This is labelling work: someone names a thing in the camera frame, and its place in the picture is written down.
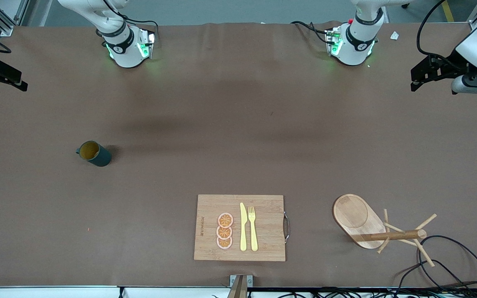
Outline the dark green cup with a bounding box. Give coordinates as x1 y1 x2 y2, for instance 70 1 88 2
76 141 112 167

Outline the wooden mug rack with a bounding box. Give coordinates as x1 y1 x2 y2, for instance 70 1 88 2
332 194 437 267

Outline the table cover sheet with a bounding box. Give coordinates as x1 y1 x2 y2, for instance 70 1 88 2
0 22 477 288

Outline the bamboo cutting board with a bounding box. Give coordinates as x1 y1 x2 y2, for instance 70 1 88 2
193 195 291 262

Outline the yellow plastic fork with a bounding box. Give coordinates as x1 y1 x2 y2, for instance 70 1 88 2
248 206 259 252

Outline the yellow plastic knife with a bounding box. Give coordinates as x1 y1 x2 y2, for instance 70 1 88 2
240 202 248 252

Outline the black left arm base cable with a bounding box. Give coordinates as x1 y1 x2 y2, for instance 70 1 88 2
291 21 331 44

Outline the black arm base cable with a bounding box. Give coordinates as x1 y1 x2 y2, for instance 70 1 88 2
102 0 159 42
291 21 331 44

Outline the black right arm base cable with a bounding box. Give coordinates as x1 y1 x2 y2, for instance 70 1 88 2
102 0 159 42

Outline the black looped cable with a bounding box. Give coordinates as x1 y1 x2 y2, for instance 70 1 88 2
417 235 477 288

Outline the thin black cable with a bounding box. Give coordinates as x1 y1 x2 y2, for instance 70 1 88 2
394 259 473 289

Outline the black cable along table edge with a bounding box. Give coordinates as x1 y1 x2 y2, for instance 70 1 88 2
259 286 477 298

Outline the metal bracket with brown post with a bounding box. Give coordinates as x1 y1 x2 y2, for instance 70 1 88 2
227 274 253 298

